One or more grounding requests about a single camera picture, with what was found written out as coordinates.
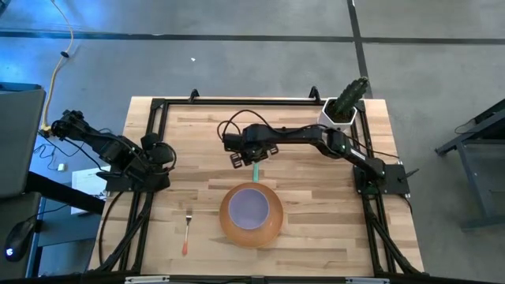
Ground black side table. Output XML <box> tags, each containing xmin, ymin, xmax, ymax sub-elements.
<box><xmin>435</xmin><ymin>98</ymin><xmax>505</xmax><ymax>232</ymax></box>

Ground white paper sheet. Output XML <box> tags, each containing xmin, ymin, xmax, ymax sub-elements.
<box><xmin>70</xmin><ymin>165</ymin><xmax>112</xmax><ymax>216</ymax></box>

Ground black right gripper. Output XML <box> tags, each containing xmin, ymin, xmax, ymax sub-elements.
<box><xmin>222</xmin><ymin>132</ymin><xmax>280</xmax><ymax>170</ymax></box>

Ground yellow floor cable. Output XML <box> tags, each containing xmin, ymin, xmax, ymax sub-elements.
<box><xmin>39</xmin><ymin>0</ymin><xmax>76</xmax><ymax>138</ymax></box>

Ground white hexagonal plant pot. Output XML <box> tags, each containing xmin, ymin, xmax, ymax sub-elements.
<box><xmin>318</xmin><ymin>97</ymin><xmax>358</xmax><ymax>133</ymax></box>

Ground orange bowl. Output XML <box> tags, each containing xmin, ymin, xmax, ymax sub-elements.
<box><xmin>219</xmin><ymin>181</ymin><xmax>284</xmax><ymax>249</ymax></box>

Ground dark green cactus plant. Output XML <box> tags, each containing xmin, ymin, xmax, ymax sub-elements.
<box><xmin>333</xmin><ymin>77</ymin><xmax>370</xmax><ymax>121</ymax></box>

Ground thin black floor cable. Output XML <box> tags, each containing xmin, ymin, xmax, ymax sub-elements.
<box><xmin>33</xmin><ymin>126</ymin><xmax>115</xmax><ymax>173</ymax></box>

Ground purple plastic bowl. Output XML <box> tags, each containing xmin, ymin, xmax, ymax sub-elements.
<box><xmin>227</xmin><ymin>188</ymin><xmax>271</xmax><ymax>231</ymax></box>

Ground dark desk with blue shelf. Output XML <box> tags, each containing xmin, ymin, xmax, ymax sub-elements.
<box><xmin>25</xmin><ymin>171</ymin><xmax>106</xmax><ymax>279</ymax></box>

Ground fork with orange handle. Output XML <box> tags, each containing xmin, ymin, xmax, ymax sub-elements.
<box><xmin>181</xmin><ymin>208</ymin><xmax>193</xmax><ymax>256</ymax></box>

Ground black aluminium table frame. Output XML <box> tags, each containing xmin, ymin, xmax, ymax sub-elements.
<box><xmin>88</xmin><ymin>86</ymin><xmax>425</xmax><ymax>277</ymax></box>

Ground thick black cable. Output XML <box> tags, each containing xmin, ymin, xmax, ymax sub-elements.
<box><xmin>97</xmin><ymin>191</ymin><xmax>127</xmax><ymax>266</ymax></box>

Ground black computer mouse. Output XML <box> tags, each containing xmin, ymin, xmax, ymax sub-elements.
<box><xmin>3</xmin><ymin>219</ymin><xmax>37</xmax><ymax>263</ymax></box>

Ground silver metal bracket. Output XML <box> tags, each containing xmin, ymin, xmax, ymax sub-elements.
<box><xmin>124</xmin><ymin>275</ymin><xmax>170</xmax><ymax>284</ymax></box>
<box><xmin>345</xmin><ymin>277</ymin><xmax>391</xmax><ymax>284</ymax></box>

